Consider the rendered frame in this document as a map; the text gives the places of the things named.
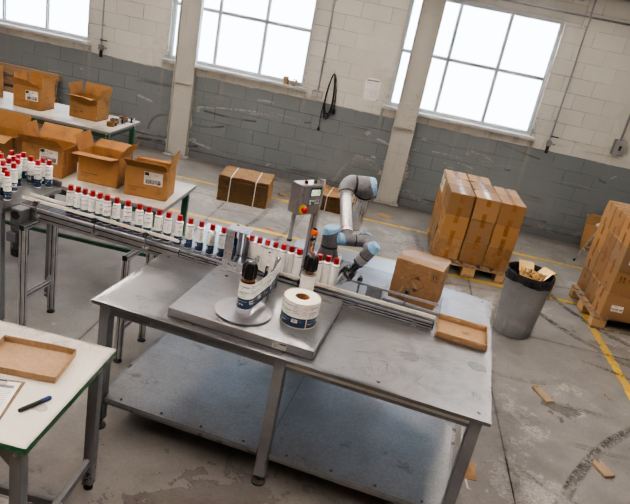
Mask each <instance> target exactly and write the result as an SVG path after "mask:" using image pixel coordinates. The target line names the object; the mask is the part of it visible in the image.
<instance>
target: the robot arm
mask: <svg viewBox="0 0 630 504"><path fill-rule="evenodd" d="M376 194H377V180H376V178H374V177H370V176H369V177H367V176H358V175H349V176H347V177H345V178H344V179H343V180H342V182H341V183H340V185H339V189H338V195H339V197H340V226H339V225H336V224H329V225H326V226H325V227H324V228H323V232H322V239H321V245H320V248H319V250H318V251H317V254H316V255H318V254H323V259H322V261H325V260H326V255H331V256H332V258H331V263H333V262H334V258H335V257H337V258H338V250H337V248H338V245H342V246H351V247H362V248H363V250H362V251H361V252H360V253H359V254H358V255H357V256H356V257H355V258H354V259H353V261H354V263H352V265H350V264H347V266H346V267H345V266H344V267H343V268H342V269H341V270H340V272H339V275H338V277H337V280H336V284H337V285H340V284H341V285H342V284H343V283H346V282H347V281H351V280H352V279H353V277H355V275H356V273H357V272H356V271H357V270H358V269H359V268H362V267H363V266H365V265H366V264H368V262H369V261H370V260H371V259H372V258H373V257H374V256H375V255H376V254H377V253H378V252H379V251H380V246H379V244H378V243H377V242H375V241H373V237H372V235H371V234H370V233H369V232H364V233H363V231H362V229H361V224H362V221H363V218H364V214H365V211H366V208H367V204H368V201H369V200H371V199H372V196H376ZM353 195H355V197H356V198H355V201H354V205H353V209H352V196H353ZM344 276H345V277H344ZM342 277H344V279H342V280H341V278H342ZM339 280H341V281H339Z"/></svg>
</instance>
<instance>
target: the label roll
mask: <svg viewBox="0 0 630 504"><path fill-rule="evenodd" d="M320 303H321V297H320V296H319V295H318V294H317V293H315V292H313V291H310V290H307V289H303V288H291V289H288V290H286V291H285V293H284V298H283V303H282V308H281V314H280V320H281V322H282V323H283V324H285V325H287V326H289V327H291V328H294V329H300V330H307V329H311V328H313V327H315V325H316V322H317V317H318V313H319V308H320Z"/></svg>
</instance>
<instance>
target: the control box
mask: <svg viewBox="0 0 630 504"><path fill-rule="evenodd" d="M305 181H306V180H297V181H293V182H292V188H291V193H290V199H289V204H288V211H290V212H292V213H293V214H295V215H307V214H317V213H318V210H319V205H320V202H319V205H308V202H309V199H320V200H321V196H319V197H310V194H311V189H312V188H322V190H323V185H322V184H319V183H317V184H313V182H314V180H308V181H309V184H308V185H306V184H304V183H305ZM304 207H306V208H307V209H308V211H307V213H306V214H304V213H302V208H304Z"/></svg>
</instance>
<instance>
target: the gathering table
mask: <svg viewBox="0 0 630 504"><path fill-rule="evenodd" d="M61 189H62V182H61V181H58V180H54V179H53V183H52V188H45V186H41V188H40V189H36V188H34V184H32V185H31V184H27V180H22V187H21V188H18V192H15V193H13V192H12V195H11V201H3V197H0V320H1V321H4V320H3V319H4V317H5V212H8V211H10V210H11V207H14V206H17V205H18V203H21V202H24V201H27V199H23V198H22V195H24V196H28V197H32V198H35V199H39V200H41V199H40V198H36V197H33V196H30V193H34V194H37V195H41V196H44V197H48V198H49V196H50V195H54V196H55V194H58V193H60V192H61ZM49 238H50V225H49V224H47V226H46V256H45V280H46V278H47V276H48V266H49Z"/></svg>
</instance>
